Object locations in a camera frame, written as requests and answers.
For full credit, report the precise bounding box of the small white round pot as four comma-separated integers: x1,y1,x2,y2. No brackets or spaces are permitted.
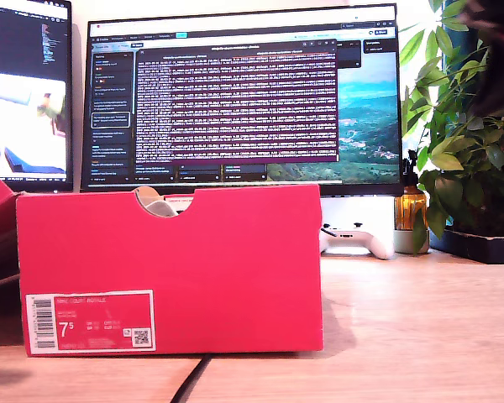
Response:
393,228,432,255

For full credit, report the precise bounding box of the black computer monitor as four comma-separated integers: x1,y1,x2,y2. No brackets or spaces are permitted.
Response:
0,0,75,193

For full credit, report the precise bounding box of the wide black Huawei monitor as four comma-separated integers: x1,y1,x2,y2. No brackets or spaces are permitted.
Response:
80,3,405,197

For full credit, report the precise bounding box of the white game controller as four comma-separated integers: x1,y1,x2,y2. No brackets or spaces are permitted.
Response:
318,222,396,260

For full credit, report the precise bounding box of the green leafy houseplant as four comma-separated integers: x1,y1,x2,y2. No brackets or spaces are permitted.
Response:
401,0,504,255

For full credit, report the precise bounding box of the black table cable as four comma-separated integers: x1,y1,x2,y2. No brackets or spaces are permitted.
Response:
170,353,213,403

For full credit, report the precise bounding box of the red Nike shoebox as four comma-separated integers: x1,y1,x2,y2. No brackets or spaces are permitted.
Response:
0,165,324,358

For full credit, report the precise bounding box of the amber glass pump bottle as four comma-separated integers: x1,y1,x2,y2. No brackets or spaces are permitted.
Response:
394,149,429,232

